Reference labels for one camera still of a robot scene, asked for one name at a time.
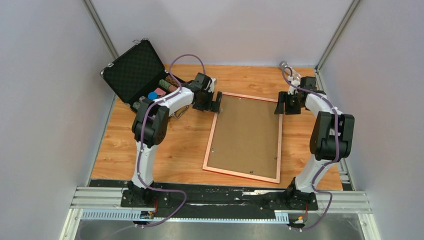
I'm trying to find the blue round chip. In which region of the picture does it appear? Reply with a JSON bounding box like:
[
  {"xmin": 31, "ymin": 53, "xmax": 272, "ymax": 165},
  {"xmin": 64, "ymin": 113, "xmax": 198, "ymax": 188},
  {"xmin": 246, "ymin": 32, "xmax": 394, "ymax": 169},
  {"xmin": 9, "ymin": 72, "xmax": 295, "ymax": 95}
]
[{"xmin": 147, "ymin": 91, "xmax": 159, "ymax": 101}]

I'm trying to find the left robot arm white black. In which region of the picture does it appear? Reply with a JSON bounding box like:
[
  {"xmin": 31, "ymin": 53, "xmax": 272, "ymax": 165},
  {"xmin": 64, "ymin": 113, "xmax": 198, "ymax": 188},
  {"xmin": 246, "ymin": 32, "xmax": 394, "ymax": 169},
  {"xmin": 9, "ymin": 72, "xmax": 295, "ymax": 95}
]
[{"xmin": 121, "ymin": 72, "xmax": 222, "ymax": 208}]

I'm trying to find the glitter-filled clear tube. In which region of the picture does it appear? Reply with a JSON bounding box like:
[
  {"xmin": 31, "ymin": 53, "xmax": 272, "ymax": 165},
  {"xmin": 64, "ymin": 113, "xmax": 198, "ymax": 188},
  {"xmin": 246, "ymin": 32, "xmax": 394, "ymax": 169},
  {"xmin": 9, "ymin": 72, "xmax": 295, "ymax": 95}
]
[{"xmin": 279, "ymin": 61, "xmax": 302, "ymax": 79}]

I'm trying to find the pink card box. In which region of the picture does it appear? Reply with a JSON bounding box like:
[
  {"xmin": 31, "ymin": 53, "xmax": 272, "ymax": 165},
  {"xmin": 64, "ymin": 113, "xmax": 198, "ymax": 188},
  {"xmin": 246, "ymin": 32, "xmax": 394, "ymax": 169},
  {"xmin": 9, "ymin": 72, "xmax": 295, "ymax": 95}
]
[{"xmin": 154, "ymin": 87, "xmax": 167, "ymax": 98}]

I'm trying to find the green poker chip roll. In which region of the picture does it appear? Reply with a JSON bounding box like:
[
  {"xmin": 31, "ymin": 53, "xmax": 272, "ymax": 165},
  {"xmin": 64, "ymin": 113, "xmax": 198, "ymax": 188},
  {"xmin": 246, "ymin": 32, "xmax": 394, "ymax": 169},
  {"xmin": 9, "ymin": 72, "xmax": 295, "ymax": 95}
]
[{"xmin": 132, "ymin": 101, "xmax": 140, "ymax": 112}]

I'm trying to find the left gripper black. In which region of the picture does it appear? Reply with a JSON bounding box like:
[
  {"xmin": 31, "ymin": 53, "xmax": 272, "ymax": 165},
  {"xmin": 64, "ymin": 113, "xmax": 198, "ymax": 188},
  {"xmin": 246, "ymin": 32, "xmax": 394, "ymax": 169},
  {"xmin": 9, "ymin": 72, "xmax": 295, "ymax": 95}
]
[{"xmin": 193, "ymin": 89, "xmax": 222, "ymax": 115}]

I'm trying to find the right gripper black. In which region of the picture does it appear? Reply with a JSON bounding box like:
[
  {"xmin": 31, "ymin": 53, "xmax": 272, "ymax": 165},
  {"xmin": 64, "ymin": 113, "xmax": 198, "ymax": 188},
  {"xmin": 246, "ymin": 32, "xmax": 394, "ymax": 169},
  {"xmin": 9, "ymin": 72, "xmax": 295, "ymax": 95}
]
[{"xmin": 274, "ymin": 91, "xmax": 303, "ymax": 115}]

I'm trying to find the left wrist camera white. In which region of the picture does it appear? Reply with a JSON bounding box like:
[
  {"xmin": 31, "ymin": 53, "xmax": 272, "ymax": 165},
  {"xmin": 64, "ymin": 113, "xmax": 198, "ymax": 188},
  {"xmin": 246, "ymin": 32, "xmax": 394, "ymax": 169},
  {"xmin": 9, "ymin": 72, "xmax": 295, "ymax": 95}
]
[{"xmin": 206, "ymin": 78, "xmax": 217, "ymax": 93}]

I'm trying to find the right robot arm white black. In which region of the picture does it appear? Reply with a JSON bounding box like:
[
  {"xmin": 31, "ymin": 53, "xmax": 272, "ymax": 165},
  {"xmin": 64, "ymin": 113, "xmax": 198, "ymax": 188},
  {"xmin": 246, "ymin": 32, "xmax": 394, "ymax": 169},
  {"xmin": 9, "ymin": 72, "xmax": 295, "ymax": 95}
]
[{"xmin": 274, "ymin": 76, "xmax": 355, "ymax": 210}]

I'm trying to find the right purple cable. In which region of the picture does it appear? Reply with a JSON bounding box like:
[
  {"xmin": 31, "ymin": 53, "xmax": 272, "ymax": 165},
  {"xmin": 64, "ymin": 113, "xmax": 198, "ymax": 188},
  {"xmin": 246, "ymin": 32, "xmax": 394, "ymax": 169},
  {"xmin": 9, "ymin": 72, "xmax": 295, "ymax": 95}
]
[{"xmin": 281, "ymin": 67, "xmax": 341, "ymax": 232}]

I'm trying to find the aluminium frame rail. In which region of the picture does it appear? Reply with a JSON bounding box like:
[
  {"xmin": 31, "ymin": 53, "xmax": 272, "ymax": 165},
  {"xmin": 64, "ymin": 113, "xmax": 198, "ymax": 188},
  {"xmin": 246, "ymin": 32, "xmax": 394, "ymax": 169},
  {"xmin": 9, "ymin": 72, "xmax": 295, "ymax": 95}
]
[{"xmin": 60, "ymin": 182, "xmax": 381, "ymax": 240}]

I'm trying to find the brown poker chip roll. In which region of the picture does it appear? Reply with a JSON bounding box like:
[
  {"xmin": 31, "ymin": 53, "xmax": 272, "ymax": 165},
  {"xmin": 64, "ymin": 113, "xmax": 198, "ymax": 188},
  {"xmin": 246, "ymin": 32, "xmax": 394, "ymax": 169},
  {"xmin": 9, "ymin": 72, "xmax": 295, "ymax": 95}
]
[{"xmin": 165, "ymin": 75, "xmax": 180, "ymax": 92}]

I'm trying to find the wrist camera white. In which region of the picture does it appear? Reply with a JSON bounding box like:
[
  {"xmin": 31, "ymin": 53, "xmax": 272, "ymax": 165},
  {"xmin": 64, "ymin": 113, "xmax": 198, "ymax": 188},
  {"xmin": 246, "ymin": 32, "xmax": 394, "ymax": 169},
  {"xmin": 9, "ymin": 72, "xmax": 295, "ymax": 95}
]
[
  {"xmin": 206, "ymin": 78, "xmax": 217, "ymax": 93},
  {"xmin": 287, "ymin": 76, "xmax": 301, "ymax": 95}
]

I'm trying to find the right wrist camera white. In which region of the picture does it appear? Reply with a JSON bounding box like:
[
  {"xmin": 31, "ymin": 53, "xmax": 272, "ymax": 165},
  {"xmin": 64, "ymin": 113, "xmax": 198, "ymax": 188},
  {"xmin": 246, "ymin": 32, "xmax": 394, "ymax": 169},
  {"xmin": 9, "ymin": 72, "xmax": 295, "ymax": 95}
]
[{"xmin": 287, "ymin": 76, "xmax": 301, "ymax": 95}]

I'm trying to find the dark green chip roll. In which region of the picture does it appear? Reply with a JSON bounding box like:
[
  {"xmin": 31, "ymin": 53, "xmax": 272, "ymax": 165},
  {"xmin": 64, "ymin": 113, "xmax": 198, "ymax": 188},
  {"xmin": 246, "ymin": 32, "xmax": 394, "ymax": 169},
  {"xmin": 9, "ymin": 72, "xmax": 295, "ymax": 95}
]
[{"xmin": 158, "ymin": 79, "xmax": 179, "ymax": 93}]

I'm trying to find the black foam-lined case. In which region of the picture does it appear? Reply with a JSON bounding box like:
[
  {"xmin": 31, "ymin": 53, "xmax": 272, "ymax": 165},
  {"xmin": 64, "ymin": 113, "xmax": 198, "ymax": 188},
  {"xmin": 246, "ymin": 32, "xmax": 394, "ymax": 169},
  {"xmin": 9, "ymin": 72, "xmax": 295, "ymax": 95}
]
[{"xmin": 100, "ymin": 38, "xmax": 170, "ymax": 113}]

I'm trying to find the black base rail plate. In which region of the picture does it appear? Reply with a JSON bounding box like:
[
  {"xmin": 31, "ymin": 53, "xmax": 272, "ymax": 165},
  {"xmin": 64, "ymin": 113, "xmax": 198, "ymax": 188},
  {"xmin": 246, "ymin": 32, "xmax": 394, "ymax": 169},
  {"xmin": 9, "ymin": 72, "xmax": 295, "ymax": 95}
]
[{"xmin": 89, "ymin": 179, "xmax": 318, "ymax": 219}]

